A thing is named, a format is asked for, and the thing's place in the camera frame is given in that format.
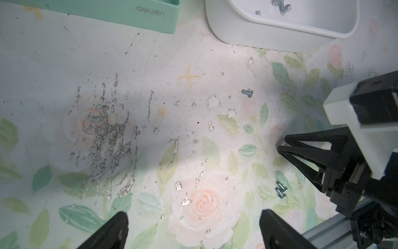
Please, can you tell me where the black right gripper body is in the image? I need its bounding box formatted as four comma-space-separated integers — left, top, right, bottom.
321, 127, 398, 217

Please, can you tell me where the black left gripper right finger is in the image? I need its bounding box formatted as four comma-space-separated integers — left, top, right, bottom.
259, 209, 316, 249

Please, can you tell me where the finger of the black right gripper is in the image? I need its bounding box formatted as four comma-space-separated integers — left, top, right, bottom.
277, 144, 334, 192
285, 127, 350, 149

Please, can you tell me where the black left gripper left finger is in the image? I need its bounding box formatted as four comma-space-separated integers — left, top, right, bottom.
77, 211, 129, 249

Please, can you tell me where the white plastic storage box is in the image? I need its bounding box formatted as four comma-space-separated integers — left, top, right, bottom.
205, 1, 360, 54

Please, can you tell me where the silver screw near box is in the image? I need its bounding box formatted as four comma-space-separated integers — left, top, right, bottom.
241, 89, 254, 98

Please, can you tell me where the silver screw in box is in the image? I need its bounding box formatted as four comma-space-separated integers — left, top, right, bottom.
272, 0, 292, 16

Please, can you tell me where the silver screw pair upper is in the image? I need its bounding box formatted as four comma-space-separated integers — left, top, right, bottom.
276, 181, 288, 193

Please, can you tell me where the silver screw pair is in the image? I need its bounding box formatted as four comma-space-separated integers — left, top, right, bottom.
275, 188, 287, 199
276, 181, 288, 193

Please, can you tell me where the silver screw pair lower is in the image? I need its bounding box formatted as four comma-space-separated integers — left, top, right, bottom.
275, 188, 287, 199

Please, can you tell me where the floral table mat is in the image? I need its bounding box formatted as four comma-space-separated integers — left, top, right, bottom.
1, 1, 398, 249

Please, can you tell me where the green plastic file organizer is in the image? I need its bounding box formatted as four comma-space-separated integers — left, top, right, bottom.
9, 0, 180, 34

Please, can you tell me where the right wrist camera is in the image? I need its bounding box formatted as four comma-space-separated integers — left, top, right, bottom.
323, 71, 398, 180

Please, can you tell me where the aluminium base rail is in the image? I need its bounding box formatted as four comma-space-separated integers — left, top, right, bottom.
302, 200, 398, 249

